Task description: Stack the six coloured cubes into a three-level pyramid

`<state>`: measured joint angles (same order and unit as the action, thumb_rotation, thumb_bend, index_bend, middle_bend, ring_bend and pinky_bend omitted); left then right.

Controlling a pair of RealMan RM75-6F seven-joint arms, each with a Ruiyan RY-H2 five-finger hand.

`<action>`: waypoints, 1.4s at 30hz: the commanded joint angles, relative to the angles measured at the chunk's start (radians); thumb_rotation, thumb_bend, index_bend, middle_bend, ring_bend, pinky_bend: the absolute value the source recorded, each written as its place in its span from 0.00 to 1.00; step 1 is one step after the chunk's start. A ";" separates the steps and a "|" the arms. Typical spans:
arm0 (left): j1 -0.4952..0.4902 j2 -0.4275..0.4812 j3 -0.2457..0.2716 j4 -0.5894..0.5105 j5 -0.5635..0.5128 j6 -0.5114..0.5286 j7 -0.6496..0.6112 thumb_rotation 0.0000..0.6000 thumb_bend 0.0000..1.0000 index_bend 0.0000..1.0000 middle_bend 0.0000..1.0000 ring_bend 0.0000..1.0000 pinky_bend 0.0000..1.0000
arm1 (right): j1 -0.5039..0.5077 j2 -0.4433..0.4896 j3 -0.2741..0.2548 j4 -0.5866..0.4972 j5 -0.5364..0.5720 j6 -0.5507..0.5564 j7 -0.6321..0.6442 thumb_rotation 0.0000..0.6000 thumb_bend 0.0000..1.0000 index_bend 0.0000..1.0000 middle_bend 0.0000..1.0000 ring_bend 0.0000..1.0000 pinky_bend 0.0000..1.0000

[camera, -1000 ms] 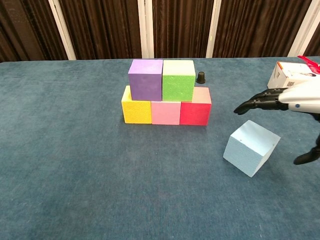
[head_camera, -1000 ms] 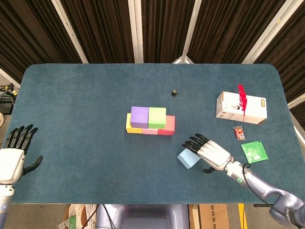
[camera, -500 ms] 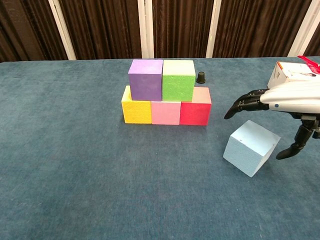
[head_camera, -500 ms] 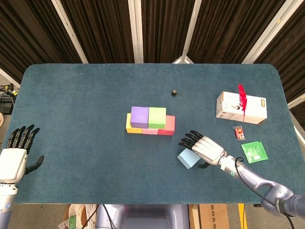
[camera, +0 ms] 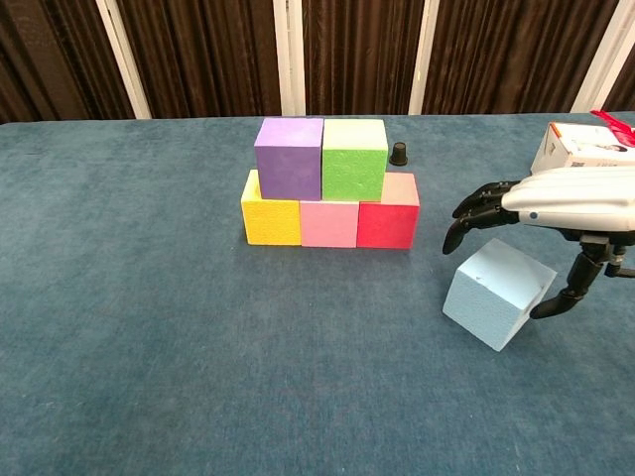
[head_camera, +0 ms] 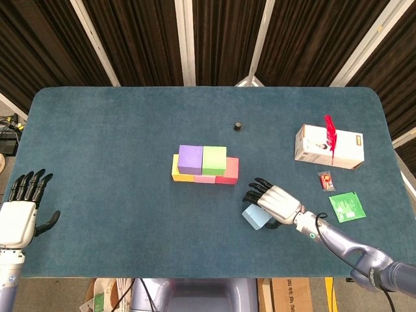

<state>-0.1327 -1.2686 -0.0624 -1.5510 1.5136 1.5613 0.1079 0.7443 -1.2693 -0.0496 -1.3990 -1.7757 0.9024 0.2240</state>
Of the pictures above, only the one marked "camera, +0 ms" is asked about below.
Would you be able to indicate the green foam cube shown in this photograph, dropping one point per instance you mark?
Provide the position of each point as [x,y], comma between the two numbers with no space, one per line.
[352,173]

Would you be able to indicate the small black cap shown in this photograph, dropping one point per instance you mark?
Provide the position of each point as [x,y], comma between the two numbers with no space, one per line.
[399,154]

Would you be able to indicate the light blue foam cube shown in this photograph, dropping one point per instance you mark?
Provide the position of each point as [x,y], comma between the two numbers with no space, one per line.
[491,302]

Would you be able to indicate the pink foam cube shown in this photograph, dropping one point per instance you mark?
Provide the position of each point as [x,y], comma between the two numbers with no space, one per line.
[327,225]

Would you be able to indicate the dark brown curtain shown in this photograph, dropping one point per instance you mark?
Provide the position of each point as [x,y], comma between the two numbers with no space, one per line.
[208,59]

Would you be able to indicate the red foam cube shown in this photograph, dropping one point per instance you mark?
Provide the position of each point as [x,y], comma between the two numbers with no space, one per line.
[387,228]

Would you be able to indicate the white frame post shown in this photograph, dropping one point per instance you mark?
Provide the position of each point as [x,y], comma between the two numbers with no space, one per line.
[602,69]
[421,64]
[290,59]
[124,64]

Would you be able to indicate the white printed cardboard box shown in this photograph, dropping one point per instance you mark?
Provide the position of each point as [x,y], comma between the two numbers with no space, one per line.
[575,144]

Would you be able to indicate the purple foam cube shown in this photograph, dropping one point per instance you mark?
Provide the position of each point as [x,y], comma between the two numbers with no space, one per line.
[288,168]

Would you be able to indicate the yellow foam cube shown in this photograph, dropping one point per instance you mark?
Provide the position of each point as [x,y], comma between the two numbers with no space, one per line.
[273,223]

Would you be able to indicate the teal felt table cover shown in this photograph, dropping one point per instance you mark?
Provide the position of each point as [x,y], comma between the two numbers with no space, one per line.
[347,421]

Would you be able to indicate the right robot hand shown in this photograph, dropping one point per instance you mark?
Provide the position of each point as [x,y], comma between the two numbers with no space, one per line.
[570,198]

